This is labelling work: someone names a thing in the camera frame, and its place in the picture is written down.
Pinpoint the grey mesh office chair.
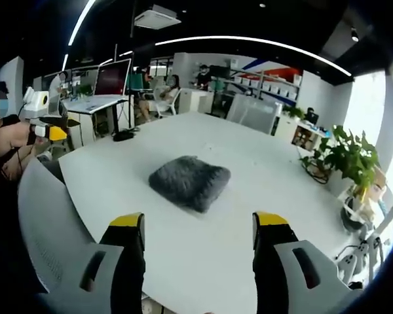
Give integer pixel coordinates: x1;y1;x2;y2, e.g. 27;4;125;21
225;94;283;135
17;158;98;295

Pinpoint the ceiling air conditioner unit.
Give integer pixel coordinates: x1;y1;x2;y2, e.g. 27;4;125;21
133;4;182;31

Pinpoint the green potted plant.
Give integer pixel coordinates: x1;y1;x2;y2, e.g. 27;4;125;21
299;124;381;197

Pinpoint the grey towel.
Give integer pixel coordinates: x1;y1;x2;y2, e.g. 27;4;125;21
148;155;232;214

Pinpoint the black cable bundle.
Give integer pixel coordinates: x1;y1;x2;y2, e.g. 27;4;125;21
112;128;141;143

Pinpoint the white plastic chair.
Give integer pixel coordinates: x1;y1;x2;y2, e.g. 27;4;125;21
152;88;183;119

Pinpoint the white standing desk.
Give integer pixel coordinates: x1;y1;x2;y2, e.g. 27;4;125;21
62;94;129;140

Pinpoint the large computer monitor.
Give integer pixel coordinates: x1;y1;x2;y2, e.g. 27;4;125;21
94;58;132;97

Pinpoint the shelf with white bins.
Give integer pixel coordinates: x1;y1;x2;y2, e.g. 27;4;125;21
229;69;303;102

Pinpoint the white plant pot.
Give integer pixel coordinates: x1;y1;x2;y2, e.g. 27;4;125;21
339;195;366;232

